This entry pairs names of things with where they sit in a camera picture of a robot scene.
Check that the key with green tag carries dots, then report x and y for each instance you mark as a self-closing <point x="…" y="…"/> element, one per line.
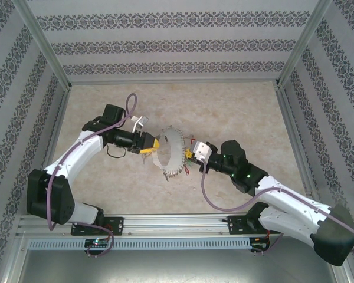
<point x="190" y="161"/>

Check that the aluminium table side rail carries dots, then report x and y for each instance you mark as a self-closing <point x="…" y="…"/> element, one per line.
<point x="289" y="118"/>

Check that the grey metal front tray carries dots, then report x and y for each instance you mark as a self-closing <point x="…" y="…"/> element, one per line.
<point x="177" y="265"/>

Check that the aluminium table back rail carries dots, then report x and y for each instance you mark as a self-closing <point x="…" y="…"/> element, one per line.
<point x="174" y="83"/>

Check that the small circuit board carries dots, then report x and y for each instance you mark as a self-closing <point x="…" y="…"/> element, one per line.
<point x="95" y="242"/>
<point x="259" y="246"/>

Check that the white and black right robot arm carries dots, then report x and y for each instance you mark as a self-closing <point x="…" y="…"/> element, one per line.
<point x="298" y="203"/>

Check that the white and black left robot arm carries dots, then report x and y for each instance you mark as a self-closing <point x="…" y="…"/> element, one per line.
<point x="70" y="159"/>

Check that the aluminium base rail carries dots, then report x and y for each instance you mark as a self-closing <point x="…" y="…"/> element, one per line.
<point x="177" y="224"/>

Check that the aluminium frame post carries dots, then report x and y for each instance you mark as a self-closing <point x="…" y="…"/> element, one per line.
<point x="45" y="44"/>
<point x="303" y="44"/>

